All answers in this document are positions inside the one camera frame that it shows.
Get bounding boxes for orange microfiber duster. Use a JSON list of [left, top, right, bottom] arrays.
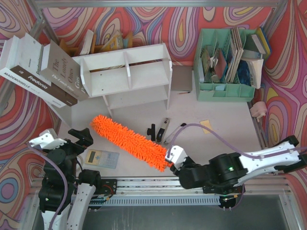
[[90, 115, 172, 172]]

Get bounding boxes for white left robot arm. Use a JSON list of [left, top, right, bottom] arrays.
[[34, 128, 102, 230]]

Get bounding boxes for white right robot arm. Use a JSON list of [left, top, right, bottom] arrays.
[[165, 136, 307, 195]]

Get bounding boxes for white wooden bookshelf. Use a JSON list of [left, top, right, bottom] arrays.
[[74, 43, 173, 115]]

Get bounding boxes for light blue calculator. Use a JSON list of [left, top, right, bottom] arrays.
[[85, 149, 119, 169]]

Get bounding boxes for black marker pen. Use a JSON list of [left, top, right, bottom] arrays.
[[163, 123, 187, 145]]

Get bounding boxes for black and clear stapler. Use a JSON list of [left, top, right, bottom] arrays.
[[156, 128, 165, 143]]

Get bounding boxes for tan sticky note pad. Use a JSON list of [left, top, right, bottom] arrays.
[[200, 120, 213, 134]]

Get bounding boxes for black T-shaped clip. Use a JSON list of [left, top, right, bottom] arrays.
[[147, 124, 156, 141]]

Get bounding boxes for grey hardcover book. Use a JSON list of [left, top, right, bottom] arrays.
[[39, 41, 89, 101]]

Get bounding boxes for books behind shelf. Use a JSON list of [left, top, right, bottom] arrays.
[[59, 30, 133, 57]]

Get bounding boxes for pink plastic object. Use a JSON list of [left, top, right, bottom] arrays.
[[250, 101, 267, 122]]

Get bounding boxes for white Fredonia book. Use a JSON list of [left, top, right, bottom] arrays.
[[0, 33, 78, 108]]

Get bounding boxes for books in organizer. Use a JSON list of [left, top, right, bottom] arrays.
[[195, 27, 271, 89]]

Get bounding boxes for green plastic desk organizer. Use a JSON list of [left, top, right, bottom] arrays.
[[193, 27, 255, 102]]

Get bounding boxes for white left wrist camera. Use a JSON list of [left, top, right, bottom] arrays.
[[29, 128, 67, 150]]

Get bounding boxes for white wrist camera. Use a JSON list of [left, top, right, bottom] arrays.
[[165, 146, 188, 170], [29, 128, 67, 150]]

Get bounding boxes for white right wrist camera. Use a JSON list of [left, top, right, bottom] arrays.
[[165, 146, 188, 170]]

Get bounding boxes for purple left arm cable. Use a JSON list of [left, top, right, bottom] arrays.
[[26, 143, 69, 230]]

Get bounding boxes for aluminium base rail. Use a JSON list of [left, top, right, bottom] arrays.
[[31, 174, 292, 197]]

